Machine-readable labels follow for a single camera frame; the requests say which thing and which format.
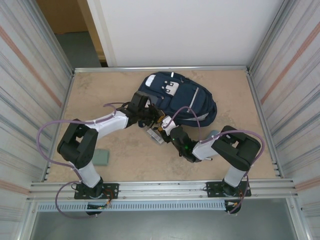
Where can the blue-grey glasses case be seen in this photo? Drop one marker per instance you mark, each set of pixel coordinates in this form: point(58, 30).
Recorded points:
point(213, 132)

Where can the thin aluminium table rail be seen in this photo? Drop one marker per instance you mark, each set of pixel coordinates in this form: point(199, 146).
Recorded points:
point(120, 68)

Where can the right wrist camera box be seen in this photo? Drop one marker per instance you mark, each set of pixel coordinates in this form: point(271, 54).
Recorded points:
point(166, 123)

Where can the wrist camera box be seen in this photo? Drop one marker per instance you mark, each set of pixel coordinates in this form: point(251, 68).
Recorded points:
point(166, 123)
point(140, 100)

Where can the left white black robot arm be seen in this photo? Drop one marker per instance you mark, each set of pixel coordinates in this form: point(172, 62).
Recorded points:
point(110, 122)

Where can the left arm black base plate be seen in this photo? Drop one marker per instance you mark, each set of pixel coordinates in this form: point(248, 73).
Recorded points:
point(112, 190)

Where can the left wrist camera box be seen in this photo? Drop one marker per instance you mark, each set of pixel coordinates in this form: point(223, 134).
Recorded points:
point(140, 100)

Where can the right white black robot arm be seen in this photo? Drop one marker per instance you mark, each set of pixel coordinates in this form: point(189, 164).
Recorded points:
point(235, 150)

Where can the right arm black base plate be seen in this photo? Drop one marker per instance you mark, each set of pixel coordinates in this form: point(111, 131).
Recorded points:
point(212, 188)

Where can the green sponge block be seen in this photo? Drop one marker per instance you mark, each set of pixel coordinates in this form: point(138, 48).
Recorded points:
point(102, 157)

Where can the white door frame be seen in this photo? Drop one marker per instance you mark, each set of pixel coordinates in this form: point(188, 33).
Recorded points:
point(100, 32)

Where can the navy blue backpack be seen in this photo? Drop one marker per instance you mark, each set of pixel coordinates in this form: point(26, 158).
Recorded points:
point(182, 97)

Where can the wide aluminium mounting rail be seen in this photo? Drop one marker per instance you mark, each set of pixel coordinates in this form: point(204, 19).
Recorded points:
point(162, 187)

